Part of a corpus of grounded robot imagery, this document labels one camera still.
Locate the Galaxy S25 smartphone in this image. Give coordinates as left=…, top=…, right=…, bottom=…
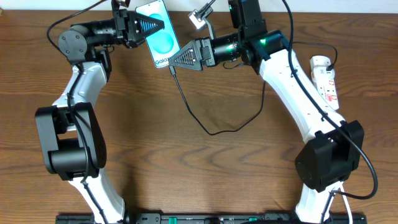
left=136, top=0, right=180, bottom=68

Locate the black charging cable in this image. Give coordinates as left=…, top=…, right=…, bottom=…
left=169, top=42, right=338, bottom=136

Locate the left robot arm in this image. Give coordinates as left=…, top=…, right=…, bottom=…
left=35, top=9, right=165, bottom=223

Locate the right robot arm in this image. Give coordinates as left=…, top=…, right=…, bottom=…
left=169, top=1, right=364, bottom=223

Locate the white charger plug adapter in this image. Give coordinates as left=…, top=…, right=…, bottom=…
left=310, top=55, right=334, bottom=71

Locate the white power strip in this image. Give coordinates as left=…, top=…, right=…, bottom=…
left=311, top=67, right=339, bottom=110

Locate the black left camera cable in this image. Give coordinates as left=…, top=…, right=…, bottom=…
left=46, top=0, right=109, bottom=224

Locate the black camera cable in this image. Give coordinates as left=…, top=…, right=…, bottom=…
left=46, top=0, right=109, bottom=224
left=198, top=0, right=379, bottom=223

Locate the black right camera cable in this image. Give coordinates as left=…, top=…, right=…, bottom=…
left=198, top=0, right=379, bottom=223

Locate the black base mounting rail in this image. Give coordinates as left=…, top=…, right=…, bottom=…
left=55, top=212, right=368, bottom=224

